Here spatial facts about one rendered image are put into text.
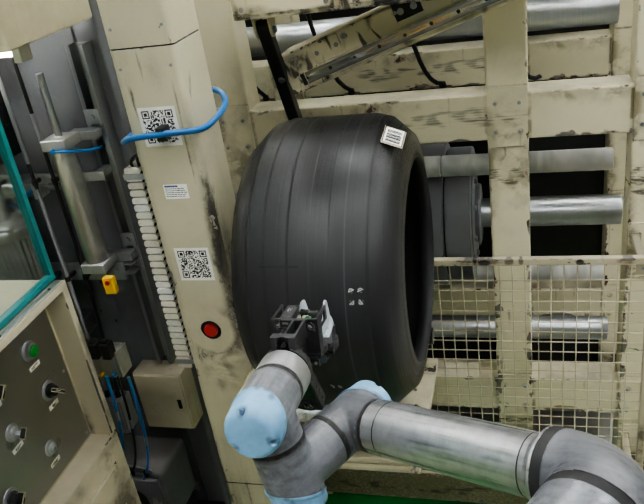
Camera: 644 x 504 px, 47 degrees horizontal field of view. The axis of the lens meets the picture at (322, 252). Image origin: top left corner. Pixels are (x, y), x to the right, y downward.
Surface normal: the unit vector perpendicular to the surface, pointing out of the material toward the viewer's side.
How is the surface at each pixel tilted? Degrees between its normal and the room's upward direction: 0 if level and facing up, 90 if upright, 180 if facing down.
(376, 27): 90
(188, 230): 90
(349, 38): 90
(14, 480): 90
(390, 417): 28
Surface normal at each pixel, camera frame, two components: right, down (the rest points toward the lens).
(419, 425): -0.56, -0.65
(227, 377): -0.23, 0.47
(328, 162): -0.23, -0.58
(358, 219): 0.00, -0.22
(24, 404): 0.96, -0.01
